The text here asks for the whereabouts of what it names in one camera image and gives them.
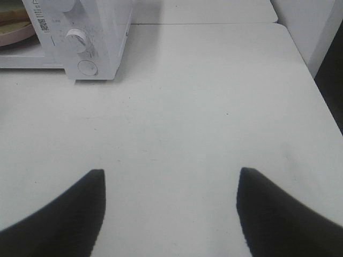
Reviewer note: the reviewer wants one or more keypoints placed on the pink plate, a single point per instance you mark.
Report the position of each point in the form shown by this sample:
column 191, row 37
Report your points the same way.
column 15, row 32

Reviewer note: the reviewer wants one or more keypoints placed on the white bread sandwich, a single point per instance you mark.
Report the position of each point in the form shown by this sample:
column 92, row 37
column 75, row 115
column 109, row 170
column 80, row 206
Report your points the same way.
column 13, row 16

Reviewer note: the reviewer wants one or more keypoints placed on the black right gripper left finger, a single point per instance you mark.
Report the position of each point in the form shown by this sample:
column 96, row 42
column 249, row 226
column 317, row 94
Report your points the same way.
column 67, row 226

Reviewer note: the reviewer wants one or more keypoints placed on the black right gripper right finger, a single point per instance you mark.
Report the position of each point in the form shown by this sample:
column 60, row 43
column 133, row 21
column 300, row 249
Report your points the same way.
column 276, row 224

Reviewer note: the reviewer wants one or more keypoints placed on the lower white microwave knob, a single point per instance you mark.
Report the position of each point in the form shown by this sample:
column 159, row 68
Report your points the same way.
column 77, row 39

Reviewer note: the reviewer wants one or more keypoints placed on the round door release button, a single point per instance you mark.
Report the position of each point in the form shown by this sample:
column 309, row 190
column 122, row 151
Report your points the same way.
column 87, row 68

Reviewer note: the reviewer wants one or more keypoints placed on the upper white microwave knob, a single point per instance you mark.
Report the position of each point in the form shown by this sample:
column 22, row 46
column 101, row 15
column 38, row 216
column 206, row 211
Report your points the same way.
column 64, row 5

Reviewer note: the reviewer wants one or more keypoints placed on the white microwave knob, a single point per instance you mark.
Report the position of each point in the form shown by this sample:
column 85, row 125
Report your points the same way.
column 64, row 5
column 77, row 39

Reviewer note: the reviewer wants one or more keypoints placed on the white microwave oven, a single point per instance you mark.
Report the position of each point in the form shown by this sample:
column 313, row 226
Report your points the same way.
column 106, row 24

